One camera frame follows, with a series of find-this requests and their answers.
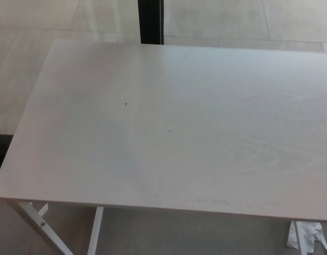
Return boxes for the black vertical pillar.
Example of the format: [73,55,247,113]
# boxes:
[138,0,165,45]

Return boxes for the dark low object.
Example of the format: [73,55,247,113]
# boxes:
[0,134,14,184]

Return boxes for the white metal table leg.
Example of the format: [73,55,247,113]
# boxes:
[294,220,304,255]

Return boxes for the white crumpled cloth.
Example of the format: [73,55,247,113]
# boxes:
[286,220,327,255]

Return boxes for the white metal table frame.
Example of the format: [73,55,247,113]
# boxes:
[16,201,104,255]

